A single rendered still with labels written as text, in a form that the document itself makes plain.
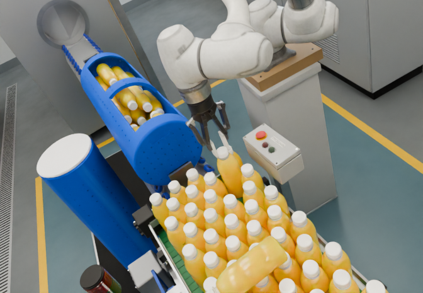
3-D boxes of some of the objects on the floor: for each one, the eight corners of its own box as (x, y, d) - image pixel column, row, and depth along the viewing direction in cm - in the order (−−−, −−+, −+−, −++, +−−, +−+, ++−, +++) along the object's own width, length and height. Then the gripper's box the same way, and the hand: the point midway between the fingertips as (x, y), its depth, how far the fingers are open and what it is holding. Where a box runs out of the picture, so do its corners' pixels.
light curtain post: (183, 133, 327) (82, -71, 220) (186, 137, 323) (84, -71, 216) (177, 137, 326) (72, -66, 219) (180, 140, 321) (75, -66, 214)
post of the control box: (313, 282, 198) (276, 156, 135) (318, 288, 195) (283, 162, 132) (307, 287, 198) (267, 162, 135) (312, 293, 195) (274, 168, 132)
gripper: (214, 76, 111) (236, 133, 126) (167, 105, 107) (195, 160, 122) (228, 85, 105) (248, 143, 120) (178, 116, 102) (206, 172, 117)
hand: (218, 144), depth 119 cm, fingers closed on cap, 4 cm apart
